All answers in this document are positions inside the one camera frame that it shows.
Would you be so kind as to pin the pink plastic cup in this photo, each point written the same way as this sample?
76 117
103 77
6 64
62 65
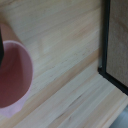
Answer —
15 80

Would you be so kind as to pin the black-framed woven panel cabinet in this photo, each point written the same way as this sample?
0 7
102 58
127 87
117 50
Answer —
119 40

